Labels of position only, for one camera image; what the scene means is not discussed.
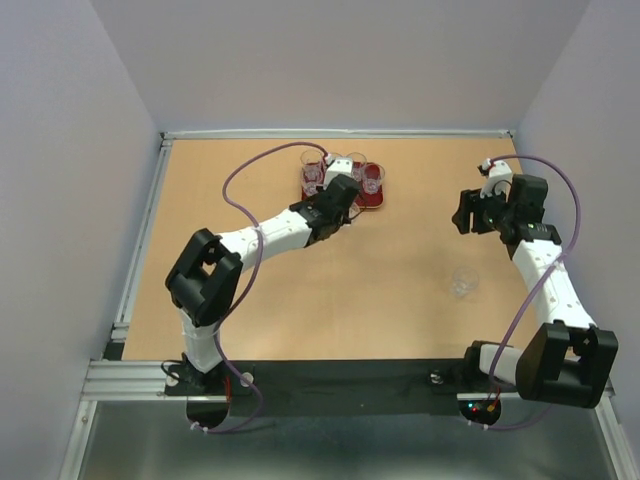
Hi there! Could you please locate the aluminium frame rail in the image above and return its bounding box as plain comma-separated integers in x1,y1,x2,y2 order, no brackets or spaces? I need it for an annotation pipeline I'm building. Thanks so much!
101,139,173,361
61,360,639,479
161,128,513,140

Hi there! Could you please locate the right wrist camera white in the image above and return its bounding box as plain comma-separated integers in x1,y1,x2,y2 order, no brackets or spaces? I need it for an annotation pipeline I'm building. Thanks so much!
479,159,513,198

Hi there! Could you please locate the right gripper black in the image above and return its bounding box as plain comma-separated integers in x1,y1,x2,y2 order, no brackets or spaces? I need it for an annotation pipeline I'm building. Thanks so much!
450,182,515,234

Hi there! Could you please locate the aluminium frame rail left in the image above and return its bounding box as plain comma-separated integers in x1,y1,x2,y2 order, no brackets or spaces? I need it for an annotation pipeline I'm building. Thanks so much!
101,139,173,361

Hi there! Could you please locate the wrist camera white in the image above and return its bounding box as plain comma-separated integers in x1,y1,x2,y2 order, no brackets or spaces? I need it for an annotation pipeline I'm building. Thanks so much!
323,157,353,187
479,159,513,198

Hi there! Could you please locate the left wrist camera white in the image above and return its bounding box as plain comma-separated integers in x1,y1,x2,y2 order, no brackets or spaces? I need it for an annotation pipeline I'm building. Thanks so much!
323,157,353,187

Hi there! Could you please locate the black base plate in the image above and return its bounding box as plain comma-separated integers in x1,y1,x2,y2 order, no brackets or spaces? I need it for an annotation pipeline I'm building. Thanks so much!
161,359,502,428

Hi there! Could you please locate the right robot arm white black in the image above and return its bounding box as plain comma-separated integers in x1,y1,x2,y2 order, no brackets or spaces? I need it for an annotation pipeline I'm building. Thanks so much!
452,173,619,408

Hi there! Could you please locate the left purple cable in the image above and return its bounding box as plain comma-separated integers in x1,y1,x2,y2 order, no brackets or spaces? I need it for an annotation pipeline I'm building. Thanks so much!
189,142,334,435

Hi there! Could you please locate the clear glass cluster front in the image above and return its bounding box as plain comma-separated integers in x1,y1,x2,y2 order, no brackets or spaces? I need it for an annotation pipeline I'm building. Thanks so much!
348,202,361,221

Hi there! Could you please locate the aluminium frame rail front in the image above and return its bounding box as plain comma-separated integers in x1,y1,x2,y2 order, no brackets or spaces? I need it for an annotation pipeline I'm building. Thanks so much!
61,360,639,479

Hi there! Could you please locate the purple cable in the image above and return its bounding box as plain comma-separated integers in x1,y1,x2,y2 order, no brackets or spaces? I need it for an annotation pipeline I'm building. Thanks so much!
189,142,334,435
467,155,584,432

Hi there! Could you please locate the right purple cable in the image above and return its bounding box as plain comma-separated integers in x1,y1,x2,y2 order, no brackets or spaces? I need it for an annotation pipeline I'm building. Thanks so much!
467,155,584,432

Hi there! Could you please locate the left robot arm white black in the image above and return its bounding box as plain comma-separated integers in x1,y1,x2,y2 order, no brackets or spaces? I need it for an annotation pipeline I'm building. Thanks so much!
165,174,361,394

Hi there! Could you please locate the aluminium frame rail back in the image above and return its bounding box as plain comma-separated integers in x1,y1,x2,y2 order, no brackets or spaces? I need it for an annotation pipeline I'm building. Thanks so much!
161,128,513,140

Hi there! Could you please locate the clear glass cluster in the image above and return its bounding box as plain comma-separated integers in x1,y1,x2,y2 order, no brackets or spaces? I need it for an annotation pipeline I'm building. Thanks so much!
348,202,361,221
450,266,480,298
347,152,368,182

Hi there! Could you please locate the red lacquer tray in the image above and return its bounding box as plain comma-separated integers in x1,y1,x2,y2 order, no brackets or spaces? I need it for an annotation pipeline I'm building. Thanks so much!
299,162,387,211

